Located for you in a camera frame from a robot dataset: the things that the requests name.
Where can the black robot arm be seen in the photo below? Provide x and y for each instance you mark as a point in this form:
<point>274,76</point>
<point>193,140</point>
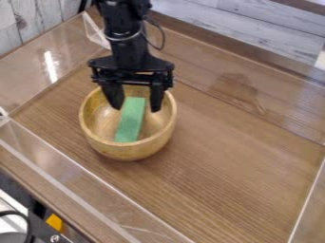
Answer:
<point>123,18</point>

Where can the clear acrylic tray wall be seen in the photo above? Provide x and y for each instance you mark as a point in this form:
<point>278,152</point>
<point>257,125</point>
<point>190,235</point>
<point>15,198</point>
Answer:
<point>111,200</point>

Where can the yellow and black device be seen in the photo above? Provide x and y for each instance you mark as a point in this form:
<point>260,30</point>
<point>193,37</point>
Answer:
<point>47,228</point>

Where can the green rectangular block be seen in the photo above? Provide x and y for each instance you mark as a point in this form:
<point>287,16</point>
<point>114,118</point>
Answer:
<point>131,120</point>

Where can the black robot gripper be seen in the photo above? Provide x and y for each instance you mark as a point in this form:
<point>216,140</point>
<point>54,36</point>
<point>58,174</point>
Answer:
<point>131,65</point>

